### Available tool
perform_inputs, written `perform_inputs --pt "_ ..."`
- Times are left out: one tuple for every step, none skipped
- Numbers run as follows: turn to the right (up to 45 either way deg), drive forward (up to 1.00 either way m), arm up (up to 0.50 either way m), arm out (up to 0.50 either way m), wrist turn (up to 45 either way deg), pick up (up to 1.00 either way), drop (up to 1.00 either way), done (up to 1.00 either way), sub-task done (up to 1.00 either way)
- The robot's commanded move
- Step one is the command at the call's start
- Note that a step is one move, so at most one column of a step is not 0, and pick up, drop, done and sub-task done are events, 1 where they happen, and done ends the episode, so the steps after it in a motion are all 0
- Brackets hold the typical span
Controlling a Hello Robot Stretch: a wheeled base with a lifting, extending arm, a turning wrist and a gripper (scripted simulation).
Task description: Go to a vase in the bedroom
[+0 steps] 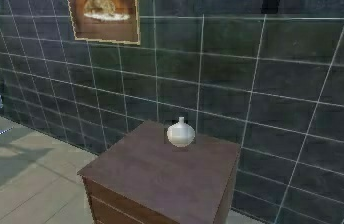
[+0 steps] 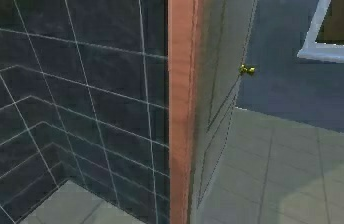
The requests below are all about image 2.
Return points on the grey room door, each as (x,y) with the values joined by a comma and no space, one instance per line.
(219,100)

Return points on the brass door knob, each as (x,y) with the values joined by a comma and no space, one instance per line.
(247,70)

